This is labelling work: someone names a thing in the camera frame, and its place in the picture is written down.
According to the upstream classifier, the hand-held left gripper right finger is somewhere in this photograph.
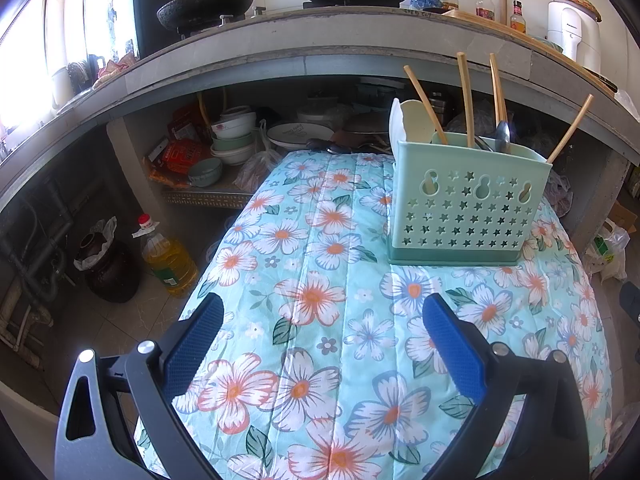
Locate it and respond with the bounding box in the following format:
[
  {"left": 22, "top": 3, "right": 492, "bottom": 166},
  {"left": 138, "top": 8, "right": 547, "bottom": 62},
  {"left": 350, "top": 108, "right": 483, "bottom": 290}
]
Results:
[{"left": 421, "top": 291, "right": 591, "bottom": 480}]

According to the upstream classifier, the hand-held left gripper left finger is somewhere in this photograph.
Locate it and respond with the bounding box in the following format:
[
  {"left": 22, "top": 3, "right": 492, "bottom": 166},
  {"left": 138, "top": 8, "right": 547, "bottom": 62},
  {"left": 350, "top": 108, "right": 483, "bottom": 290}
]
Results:
[{"left": 54, "top": 291, "right": 224, "bottom": 480}]

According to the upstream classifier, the green plastic utensil basket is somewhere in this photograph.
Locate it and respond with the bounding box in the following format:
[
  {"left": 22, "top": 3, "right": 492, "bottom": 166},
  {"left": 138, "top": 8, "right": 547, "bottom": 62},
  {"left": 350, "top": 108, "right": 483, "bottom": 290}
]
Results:
[{"left": 387, "top": 140, "right": 552, "bottom": 267}]

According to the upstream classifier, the yellow cooking oil bottle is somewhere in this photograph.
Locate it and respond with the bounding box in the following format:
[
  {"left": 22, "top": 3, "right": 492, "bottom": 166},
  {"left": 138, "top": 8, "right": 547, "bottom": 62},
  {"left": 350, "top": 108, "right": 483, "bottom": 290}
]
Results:
[{"left": 131, "top": 213, "right": 200, "bottom": 298}]

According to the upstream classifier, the dark ceramic jar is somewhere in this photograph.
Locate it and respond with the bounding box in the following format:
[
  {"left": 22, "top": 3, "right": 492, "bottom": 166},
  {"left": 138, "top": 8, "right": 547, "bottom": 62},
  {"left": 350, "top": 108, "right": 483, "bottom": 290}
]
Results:
[{"left": 74, "top": 232, "right": 142, "bottom": 303}]

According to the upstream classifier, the floral quilted blanket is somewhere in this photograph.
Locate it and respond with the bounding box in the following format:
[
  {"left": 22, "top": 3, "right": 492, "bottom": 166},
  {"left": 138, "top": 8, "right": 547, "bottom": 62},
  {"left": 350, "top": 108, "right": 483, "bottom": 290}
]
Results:
[{"left": 132, "top": 151, "right": 613, "bottom": 480}]

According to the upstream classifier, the pale green bowl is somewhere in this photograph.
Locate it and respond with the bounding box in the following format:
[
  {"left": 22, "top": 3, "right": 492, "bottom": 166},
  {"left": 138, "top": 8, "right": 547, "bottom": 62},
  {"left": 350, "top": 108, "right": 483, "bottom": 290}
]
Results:
[{"left": 187, "top": 157, "right": 223, "bottom": 186}]

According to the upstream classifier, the plastic bag with packages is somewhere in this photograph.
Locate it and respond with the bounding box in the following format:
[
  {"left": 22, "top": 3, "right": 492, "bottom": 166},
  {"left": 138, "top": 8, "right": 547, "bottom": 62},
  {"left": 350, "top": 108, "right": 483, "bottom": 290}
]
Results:
[{"left": 585, "top": 217, "right": 630, "bottom": 281}]

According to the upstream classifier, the dark blue slipper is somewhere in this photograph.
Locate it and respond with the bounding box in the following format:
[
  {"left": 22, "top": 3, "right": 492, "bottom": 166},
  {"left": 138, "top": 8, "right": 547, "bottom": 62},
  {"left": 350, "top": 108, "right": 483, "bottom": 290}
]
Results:
[{"left": 619, "top": 280, "right": 640, "bottom": 322}]

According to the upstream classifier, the purple tinted plastic bag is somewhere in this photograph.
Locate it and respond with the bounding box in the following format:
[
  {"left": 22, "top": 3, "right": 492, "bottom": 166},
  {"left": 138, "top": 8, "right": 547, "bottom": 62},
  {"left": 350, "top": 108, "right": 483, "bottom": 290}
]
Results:
[{"left": 544, "top": 172, "right": 573, "bottom": 216}]

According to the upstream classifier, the clear plastic bag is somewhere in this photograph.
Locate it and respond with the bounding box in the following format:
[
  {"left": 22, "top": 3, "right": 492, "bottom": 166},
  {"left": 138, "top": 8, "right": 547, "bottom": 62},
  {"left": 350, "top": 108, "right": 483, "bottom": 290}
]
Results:
[{"left": 234, "top": 149, "right": 283, "bottom": 193}]

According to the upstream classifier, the red snack packet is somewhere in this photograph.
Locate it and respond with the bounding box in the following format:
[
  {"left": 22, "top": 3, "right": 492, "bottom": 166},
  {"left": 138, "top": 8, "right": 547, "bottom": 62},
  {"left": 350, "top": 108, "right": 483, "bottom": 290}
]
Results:
[{"left": 145, "top": 139, "right": 206, "bottom": 181}]

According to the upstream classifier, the grey drain pipe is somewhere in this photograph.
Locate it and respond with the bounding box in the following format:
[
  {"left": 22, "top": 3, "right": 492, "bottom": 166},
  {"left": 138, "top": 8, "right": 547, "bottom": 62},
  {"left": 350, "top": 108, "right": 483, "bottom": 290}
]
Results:
[{"left": 0, "top": 175, "right": 76, "bottom": 306}]

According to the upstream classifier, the cardboard box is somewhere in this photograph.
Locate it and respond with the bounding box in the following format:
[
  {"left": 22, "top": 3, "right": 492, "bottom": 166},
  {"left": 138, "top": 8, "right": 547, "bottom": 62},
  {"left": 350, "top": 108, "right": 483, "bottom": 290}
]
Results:
[{"left": 607, "top": 200, "right": 638, "bottom": 233}]

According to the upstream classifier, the white floral bowl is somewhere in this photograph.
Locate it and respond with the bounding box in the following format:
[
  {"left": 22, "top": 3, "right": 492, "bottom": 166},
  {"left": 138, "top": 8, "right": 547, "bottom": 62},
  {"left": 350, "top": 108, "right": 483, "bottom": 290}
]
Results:
[{"left": 210, "top": 112, "right": 257, "bottom": 140}]

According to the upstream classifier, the white plate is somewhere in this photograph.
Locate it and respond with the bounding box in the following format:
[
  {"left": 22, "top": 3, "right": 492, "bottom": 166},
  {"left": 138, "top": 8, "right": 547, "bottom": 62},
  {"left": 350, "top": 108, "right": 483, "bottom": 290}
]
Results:
[{"left": 266, "top": 122, "right": 335, "bottom": 150}]

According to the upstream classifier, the brown pan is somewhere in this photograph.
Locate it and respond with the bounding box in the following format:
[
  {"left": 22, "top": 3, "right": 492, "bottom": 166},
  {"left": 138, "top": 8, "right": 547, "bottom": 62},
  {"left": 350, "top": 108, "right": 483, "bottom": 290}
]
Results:
[{"left": 345, "top": 112, "right": 396, "bottom": 134}]

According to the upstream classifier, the red white cloth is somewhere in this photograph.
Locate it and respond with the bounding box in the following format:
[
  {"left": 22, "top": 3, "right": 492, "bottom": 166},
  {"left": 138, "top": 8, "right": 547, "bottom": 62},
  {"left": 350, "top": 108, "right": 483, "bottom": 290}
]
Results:
[{"left": 95, "top": 52, "right": 138, "bottom": 81}]

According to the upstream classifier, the grey concrete counter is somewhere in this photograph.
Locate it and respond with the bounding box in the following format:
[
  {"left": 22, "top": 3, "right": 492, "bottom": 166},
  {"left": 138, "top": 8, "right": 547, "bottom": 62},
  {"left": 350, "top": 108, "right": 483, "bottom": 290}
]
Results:
[{"left": 0, "top": 7, "right": 640, "bottom": 221}]

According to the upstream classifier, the light green dish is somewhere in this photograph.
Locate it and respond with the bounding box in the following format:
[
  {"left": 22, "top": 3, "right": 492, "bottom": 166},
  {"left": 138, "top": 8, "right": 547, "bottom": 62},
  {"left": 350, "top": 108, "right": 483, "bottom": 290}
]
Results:
[{"left": 530, "top": 35, "right": 563, "bottom": 54}]

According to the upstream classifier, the white kitchen appliance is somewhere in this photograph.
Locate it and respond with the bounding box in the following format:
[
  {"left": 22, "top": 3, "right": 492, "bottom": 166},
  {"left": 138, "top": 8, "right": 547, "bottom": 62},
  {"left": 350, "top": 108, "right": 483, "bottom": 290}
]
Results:
[{"left": 546, "top": 0, "right": 602, "bottom": 73}]

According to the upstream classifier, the gas stove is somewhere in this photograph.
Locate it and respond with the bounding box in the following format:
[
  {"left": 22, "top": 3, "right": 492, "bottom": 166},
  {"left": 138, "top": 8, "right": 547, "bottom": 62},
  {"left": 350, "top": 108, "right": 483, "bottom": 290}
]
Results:
[{"left": 172, "top": 1, "right": 406, "bottom": 41}]

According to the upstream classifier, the wooden cutting board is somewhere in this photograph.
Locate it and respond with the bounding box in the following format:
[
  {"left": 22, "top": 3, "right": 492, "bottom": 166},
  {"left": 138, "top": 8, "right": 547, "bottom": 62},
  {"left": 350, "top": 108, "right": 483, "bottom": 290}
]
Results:
[{"left": 442, "top": 9, "right": 618, "bottom": 95}]

